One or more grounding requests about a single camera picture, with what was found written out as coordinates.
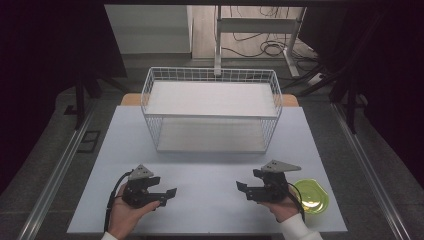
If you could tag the black floor frame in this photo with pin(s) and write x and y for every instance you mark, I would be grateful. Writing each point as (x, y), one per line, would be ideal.
(88, 141)

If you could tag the dark curtain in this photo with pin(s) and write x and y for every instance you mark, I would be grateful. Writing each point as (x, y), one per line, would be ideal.
(383, 66)
(43, 50)

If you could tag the wooden table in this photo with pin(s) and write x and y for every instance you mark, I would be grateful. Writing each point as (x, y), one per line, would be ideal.
(131, 99)

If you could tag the white power strip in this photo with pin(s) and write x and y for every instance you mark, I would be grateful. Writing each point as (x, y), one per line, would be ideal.
(316, 79)

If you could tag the green plate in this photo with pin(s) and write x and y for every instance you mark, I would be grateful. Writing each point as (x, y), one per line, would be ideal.
(314, 196)

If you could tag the person's right hand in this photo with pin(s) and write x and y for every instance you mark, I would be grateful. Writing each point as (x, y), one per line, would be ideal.
(284, 210)

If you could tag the white metal desk frame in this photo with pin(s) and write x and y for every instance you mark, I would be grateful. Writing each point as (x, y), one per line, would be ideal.
(218, 50)

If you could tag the metal floor rail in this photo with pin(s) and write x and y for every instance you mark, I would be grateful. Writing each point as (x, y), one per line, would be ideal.
(370, 173)
(56, 173)

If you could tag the black stand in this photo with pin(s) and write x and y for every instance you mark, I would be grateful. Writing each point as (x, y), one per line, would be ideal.
(350, 100)
(80, 100)

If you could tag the person's left hand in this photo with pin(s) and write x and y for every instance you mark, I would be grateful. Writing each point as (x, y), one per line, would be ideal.
(124, 216)

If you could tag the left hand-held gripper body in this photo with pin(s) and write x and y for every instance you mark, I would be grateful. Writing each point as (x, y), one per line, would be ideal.
(136, 192)

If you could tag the white cabinet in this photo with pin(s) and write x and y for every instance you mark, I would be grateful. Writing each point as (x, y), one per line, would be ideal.
(150, 30)

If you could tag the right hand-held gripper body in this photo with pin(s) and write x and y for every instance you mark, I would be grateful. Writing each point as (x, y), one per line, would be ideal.
(275, 185)

